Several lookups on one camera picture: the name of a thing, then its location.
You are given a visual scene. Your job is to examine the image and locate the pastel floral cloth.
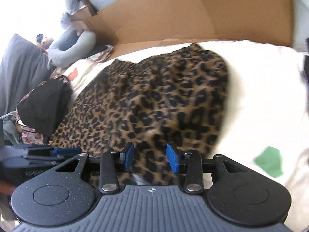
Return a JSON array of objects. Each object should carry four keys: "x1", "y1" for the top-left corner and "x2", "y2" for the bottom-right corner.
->
[{"x1": 86, "y1": 45, "x2": 114, "y2": 63}]

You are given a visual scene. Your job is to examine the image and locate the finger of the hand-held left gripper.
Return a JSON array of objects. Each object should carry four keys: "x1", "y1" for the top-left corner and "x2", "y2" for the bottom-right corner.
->
[
  {"x1": 27, "y1": 145, "x2": 86, "y2": 157},
  {"x1": 5, "y1": 155, "x2": 80, "y2": 168}
]

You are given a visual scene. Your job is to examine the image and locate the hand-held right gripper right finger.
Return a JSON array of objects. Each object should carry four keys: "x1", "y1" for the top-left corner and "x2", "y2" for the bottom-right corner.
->
[{"x1": 166, "y1": 142, "x2": 245, "y2": 195}]

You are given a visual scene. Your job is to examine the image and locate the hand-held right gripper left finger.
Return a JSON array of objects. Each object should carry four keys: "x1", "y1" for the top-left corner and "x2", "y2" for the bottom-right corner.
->
[{"x1": 55, "y1": 142, "x2": 136, "y2": 195}]

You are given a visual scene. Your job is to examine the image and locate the flat cardboard sheet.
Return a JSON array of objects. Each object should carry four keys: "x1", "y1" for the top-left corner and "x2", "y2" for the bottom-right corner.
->
[{"x1": 70, "y1": 0, "x2": 294, "y2": 61}]

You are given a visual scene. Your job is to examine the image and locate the black garment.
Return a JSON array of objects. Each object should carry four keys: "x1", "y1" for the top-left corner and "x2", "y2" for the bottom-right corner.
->
[{"x1": 16, "y1": 78, "x2": 73, "y2": 137}]

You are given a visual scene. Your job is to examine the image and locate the black cloth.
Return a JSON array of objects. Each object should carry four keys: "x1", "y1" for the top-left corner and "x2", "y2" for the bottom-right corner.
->
[{"x1": 89, "y1": 45, "x2": 108, "y2": 54}]

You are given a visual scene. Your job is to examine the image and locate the dark grey pillow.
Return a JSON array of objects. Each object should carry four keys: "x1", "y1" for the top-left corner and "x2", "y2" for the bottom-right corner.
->
[{"x1": 0, "y1": 33, "x2": 57, "y2": 116}]

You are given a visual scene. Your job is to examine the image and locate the clear plastic bag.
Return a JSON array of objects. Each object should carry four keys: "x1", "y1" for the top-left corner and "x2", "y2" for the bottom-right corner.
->
[{"x1": 60, "y1": 12, "x2": 73, "y2": 28}]

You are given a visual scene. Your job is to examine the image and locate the grey neck pillow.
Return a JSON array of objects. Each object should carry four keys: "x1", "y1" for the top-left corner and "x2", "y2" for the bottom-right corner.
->
[{"x1": 48, "y1": 29, "x2": 97, "y2": 68}]

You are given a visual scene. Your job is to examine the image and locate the cream bear print blanket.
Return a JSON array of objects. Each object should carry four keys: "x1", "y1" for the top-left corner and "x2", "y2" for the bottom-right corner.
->
[{"x1": 51, "y1": 40, "x2": 309, "y2": 223}]

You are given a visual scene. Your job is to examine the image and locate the leopard print skirt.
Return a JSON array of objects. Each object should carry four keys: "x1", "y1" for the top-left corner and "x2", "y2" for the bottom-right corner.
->
[{"x1": 48, "y1": 43, "x2": 230, "y2": 194}]

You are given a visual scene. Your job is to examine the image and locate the grey-green garment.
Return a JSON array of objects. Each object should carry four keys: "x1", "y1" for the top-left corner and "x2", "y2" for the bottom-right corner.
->
[{"x1": 0, "y1": 112, "x2": 22, "y2": 148}]

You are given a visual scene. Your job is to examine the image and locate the plush toy bear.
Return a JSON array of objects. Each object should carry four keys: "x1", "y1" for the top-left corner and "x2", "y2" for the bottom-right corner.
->
[{"x1": 36, "y1": 33, "x2": 55, "y2": 51}]

